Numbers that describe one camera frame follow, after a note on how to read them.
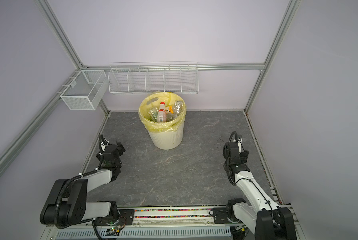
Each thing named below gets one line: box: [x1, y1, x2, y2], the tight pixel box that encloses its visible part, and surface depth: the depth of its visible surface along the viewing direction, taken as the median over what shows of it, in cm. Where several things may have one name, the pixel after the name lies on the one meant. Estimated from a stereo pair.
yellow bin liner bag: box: [138, 92, 187, 134], surface depth 86 cm
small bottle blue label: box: [166, 113, 178, 122], surface depth 91 cm
